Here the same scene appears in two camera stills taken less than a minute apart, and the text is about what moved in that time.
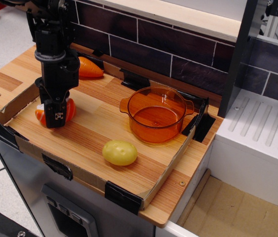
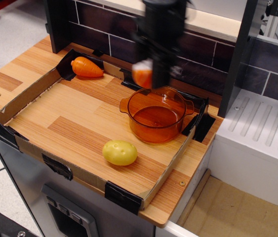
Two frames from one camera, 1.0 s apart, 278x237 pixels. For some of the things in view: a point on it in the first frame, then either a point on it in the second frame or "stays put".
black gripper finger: (55, 113) to (163, 70)
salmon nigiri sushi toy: (70, 111) to (142, 72)
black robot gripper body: (60, 73) to (161, 37)
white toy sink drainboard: (255, 148) stays put
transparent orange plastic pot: (156, 113) stays put
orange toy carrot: (89, 68) stays put
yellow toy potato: (119, 152) stays put
